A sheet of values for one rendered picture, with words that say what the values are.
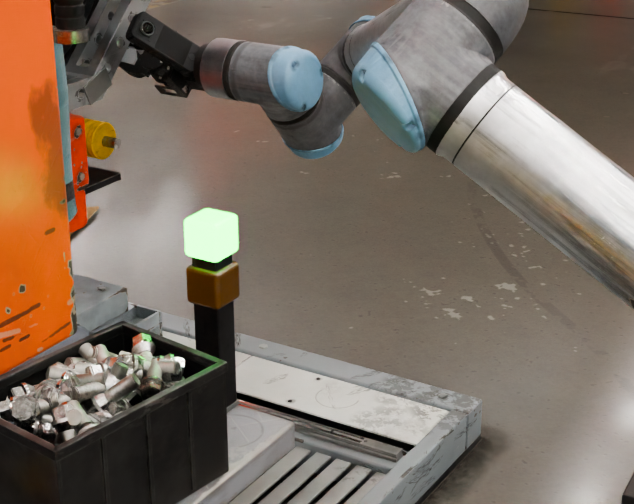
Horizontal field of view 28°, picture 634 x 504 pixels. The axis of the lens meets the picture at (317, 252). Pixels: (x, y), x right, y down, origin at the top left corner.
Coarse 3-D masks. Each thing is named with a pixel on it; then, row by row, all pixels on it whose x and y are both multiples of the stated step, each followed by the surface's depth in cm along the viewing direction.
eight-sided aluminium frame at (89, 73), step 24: (120, 0) 195; (144, 0) 194; (96, 24) 192; (120, 24) 190; (96, 48) 193; (120, 48) 191; (72, 72) 189; (96, 72) 188; (72, 96) 184; (96, 96) 188
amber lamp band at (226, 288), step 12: (228, 264) 123; (192, 276) 122; (204, 276) 121; (216, 276) 121; (228, 276) 122; (192, 288) 123; (204, 288) 122; (216, 288) 121; (228, 288) 122; (192, 300) 123; (204, 300) 122; (216, 300) 122; (228, 300) 123
